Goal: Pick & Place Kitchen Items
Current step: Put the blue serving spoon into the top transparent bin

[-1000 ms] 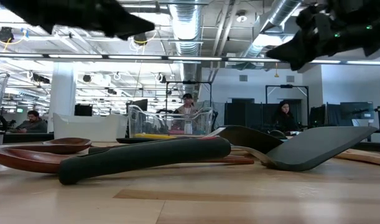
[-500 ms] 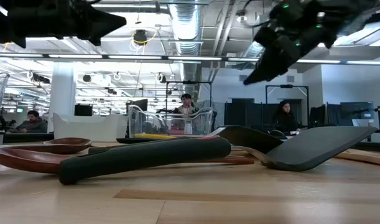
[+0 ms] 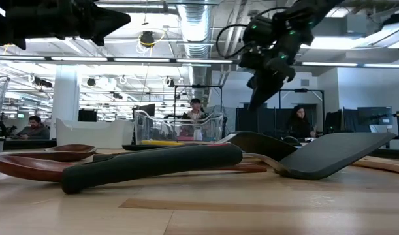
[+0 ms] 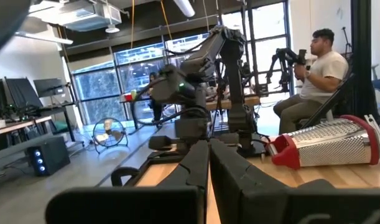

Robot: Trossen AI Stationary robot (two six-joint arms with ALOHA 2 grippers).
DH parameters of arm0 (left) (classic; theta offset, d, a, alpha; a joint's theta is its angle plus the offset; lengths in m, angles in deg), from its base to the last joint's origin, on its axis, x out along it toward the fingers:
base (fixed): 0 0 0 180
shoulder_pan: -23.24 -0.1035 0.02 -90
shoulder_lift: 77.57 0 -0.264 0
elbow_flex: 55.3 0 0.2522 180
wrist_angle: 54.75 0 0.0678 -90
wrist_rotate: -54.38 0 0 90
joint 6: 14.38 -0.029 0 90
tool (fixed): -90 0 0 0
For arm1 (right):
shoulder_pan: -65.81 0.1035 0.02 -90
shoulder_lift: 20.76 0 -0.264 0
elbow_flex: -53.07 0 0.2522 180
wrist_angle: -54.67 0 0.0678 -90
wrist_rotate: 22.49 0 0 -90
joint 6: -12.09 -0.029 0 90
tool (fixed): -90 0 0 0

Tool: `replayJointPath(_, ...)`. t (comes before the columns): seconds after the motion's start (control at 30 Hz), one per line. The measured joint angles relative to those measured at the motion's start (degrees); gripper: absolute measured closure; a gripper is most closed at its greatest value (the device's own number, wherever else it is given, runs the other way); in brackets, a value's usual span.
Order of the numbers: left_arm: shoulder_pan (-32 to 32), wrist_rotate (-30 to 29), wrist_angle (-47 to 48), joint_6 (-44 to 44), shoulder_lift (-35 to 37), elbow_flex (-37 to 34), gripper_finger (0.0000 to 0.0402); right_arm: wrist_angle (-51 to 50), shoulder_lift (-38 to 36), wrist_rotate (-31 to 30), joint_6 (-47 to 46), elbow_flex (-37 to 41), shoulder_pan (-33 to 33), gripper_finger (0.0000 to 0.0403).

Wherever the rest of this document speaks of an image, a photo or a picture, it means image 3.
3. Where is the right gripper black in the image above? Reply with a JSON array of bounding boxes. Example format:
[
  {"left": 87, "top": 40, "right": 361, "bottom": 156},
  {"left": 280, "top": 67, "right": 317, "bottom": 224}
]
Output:
[{"left": 240, "top": 47, "right": 296, "bottom": 111}]

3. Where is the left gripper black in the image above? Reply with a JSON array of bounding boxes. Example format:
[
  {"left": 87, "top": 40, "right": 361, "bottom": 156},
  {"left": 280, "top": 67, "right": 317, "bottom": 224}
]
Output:
[{"left": 25, "top": 0, "right": 131, "bottom": 46}]

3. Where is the black rounded turner spatula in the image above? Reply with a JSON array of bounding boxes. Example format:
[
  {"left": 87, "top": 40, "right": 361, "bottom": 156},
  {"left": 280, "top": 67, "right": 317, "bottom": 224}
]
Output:
[{"left": 215, "top": 131, "right": 298, "bottom": 161}]

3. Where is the yellow silicone spoon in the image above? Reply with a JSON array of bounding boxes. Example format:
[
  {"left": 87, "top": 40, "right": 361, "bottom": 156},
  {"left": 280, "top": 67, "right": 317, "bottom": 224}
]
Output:
[{"left": 140, "top": 139, "right": 187, "bottom": 147}]

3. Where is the black partition screen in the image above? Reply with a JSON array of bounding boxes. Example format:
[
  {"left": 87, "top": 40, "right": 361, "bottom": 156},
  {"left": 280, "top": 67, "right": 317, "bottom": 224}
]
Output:
[{"left": 234, "top": 102, "right": 317, "bottom": 133}]

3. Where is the long ceiling light strip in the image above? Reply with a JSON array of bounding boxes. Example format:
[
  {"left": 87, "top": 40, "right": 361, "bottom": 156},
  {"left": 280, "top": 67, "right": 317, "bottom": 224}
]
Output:
[
  {"left": 0, "top": 55, "right": 234, "bottom": 65},
  {"left": 300, "top": 61, "right": 399, "bottom": 69}
]

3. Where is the person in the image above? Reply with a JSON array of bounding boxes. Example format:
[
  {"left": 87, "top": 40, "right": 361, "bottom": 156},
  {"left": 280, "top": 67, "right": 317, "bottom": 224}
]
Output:
[
  {"left": 180, "top": 97, "right": 210, "bottom": 142},
  {"left": 285, "top": 104, "right": 317, "bottom": 140},
  {"left": 15, "top": 115, "right": 51, "bottom": 140}
]

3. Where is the black computer monitor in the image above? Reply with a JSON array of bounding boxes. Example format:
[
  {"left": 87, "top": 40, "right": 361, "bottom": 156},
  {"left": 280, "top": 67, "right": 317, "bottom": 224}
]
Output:
[
  {"left": 343, "top": 106, "right": 394, "bottom": 133},
  {"left": 132, "top": 103, "right": 156, "bottom": 120},
  {"left": 325, "top": 109, "right": 343, "bottom": 133},
  {"left": 77, "top": 108, "right": 98, "bottom": 123}
]

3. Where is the white round pillar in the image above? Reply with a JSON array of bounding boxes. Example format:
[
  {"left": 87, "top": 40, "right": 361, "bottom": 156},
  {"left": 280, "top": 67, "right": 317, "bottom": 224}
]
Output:
[{"left": 50, "top": 65, "right": 81, "bottom": 140}]

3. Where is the white plastic bin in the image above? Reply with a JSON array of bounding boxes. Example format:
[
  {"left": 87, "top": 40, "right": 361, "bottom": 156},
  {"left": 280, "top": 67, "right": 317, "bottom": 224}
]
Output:
[{"left": 55, "top": 117, "right": 135, "bottom": 149}]

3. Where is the dark wooden spoon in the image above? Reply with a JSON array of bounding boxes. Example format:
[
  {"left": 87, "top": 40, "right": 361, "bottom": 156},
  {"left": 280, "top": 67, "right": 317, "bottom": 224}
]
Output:
[
  {"left": 0, "top": 155, "right": 268, "bottom": 183},
  {"left": 0, "top": 144, "right": 97, "bottom": 163}
]

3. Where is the black square turner spatula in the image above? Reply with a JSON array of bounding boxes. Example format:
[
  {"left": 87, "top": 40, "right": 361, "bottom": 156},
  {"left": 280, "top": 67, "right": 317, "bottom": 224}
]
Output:
[{"left": 61, "top": 132, "right": 398, "bottom": 195}]

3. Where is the light wooden slotted spoon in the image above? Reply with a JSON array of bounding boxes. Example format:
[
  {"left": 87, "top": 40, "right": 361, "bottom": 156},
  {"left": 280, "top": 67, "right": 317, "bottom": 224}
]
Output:
[{"left": 94, "top": 149, "right": 135, "bottom": 158}]

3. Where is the black gantry frame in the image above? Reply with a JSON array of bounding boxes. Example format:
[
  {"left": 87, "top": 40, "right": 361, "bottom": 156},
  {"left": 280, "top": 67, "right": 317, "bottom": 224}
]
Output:
[
  {"left": 172, "top": 84, "right": 224, "bottom": 115},
  {"left": 278, "top": 87, "right": 326, "bottom": 131}
]

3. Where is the black ceiling cable reel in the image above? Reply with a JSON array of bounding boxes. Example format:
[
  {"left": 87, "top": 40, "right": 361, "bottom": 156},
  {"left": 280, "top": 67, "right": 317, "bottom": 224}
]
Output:
[{"left": 138, "top": 29, "right": 167, "bottom": 48}]

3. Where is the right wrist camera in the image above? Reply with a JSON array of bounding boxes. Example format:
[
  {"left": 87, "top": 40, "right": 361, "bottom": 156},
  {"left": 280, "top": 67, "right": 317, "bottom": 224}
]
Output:
[{"left": 243, "top": 16, "right": 280, "bottom": 50}]

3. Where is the silver ventilation duct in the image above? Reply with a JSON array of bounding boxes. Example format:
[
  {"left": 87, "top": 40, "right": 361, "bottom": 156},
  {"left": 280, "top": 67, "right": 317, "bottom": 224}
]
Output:
[{"left": 176, "top": 0, "right": 214, "bottom": 99}]

